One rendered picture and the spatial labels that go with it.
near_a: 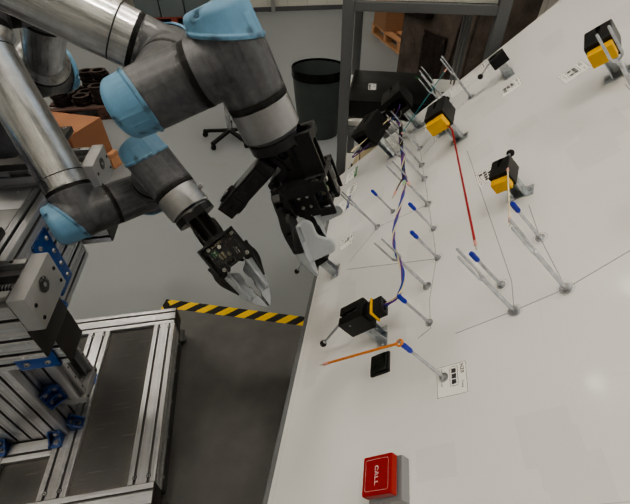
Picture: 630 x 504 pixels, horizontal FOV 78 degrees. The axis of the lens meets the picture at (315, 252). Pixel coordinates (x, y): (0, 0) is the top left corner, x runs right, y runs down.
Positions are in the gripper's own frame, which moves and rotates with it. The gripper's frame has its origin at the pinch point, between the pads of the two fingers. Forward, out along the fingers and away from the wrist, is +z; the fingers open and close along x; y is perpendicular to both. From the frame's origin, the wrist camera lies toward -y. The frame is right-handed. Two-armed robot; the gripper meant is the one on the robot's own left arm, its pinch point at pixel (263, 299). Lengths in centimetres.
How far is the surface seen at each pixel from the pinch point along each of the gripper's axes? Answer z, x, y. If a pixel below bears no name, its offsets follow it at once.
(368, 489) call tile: 25.5, -4.9, 23.2
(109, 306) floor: -32, -68, -162
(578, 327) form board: 23.3, 27.3, 32.4
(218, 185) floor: -64, 28, -242
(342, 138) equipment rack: -20, 59, -67
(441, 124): -4, 57, -10
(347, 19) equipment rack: -46, 73, -41
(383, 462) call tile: 24.5, -1.2, 22.8
